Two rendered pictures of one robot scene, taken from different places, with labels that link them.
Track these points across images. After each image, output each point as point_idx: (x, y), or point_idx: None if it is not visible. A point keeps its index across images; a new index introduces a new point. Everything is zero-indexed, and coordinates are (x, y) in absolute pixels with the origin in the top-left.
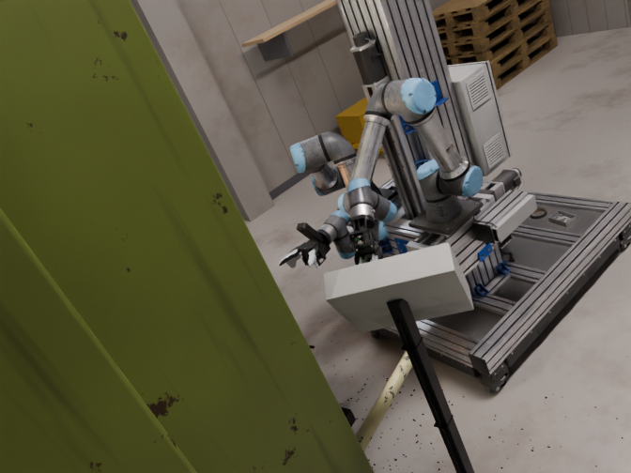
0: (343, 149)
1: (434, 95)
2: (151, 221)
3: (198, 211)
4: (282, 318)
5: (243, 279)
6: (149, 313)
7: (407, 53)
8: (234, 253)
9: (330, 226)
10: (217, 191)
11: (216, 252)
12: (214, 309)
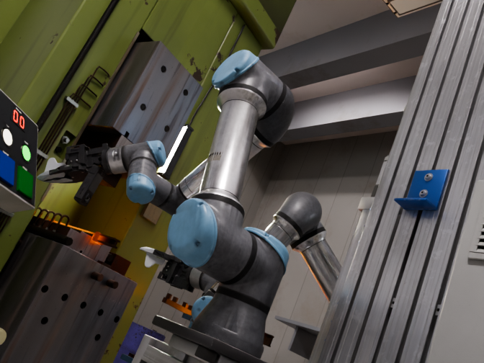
0: (284, 204)
1: (234, 67)
2: (38, 27)
3: (47, 35)
4: None
5: (22, 77)
6: (5, 57)
7: (423, 111)
8: (33, 63)
9: None
10: (58, 32)
11: (32, 56)
12: (8, 77)
